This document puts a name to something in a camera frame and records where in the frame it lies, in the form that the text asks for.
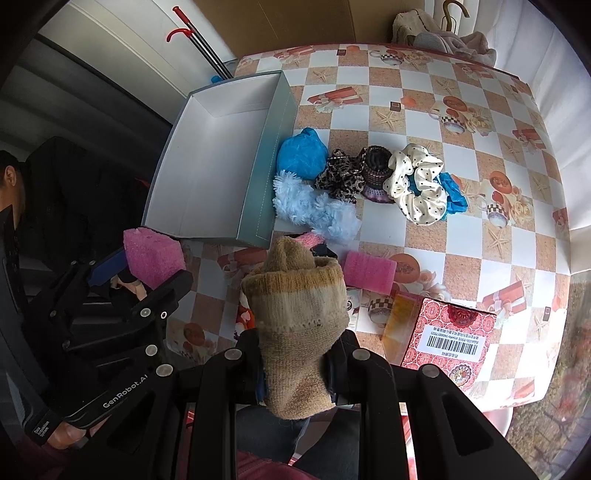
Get beige knitted sock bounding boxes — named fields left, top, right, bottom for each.
left=242, top=237, right=349, bottom=420

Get pink foam sponge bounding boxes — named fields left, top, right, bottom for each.
left=123, top=227, right=185, bottom=290
left=342, top=251, right=397, bottom=295

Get pink and black sock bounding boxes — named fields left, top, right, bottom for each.
left=287, top=232, right=339, bottom=260

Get light blue fluffy sock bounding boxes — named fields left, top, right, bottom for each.
left=273, top=171, right=362, bottom=245

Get leopard print scrunchie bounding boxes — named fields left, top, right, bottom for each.
left=314, top=149, right=366, bottom=204

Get blue mesh cloth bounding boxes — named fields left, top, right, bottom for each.
left=408, top=172, right=468, bottom=225

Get white polka dot scrunchie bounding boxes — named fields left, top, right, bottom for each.
left=383, top=143, right=444, bottom=225

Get dark knitted purple sock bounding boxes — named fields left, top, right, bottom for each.
left=358, top=145, right=394, bottom=204

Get person's left hand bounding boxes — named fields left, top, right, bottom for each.
left=47, top=420, right=105, bottom=450

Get red patterned carton box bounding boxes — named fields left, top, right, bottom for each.
left=382, top=293, right=497, bottom=392

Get grey-green storage box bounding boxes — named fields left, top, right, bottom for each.
left=142, top=71, right=298, bottom=248

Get checkered printed tablecloth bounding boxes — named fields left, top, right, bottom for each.
left=163, top=43, right=574, bottom=414

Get brown cardboard sheet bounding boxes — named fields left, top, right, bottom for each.
left=195, top=0, right=425, bottom=58

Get pile of clothes behind table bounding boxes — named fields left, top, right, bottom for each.
left=392, top=1, right=497, bottom=67

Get white curtain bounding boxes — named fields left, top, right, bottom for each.
left=469, top=0, right=590, bottom=273

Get red-handled mop poles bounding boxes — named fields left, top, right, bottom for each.
left=165, top=5, right=233, bottom=80

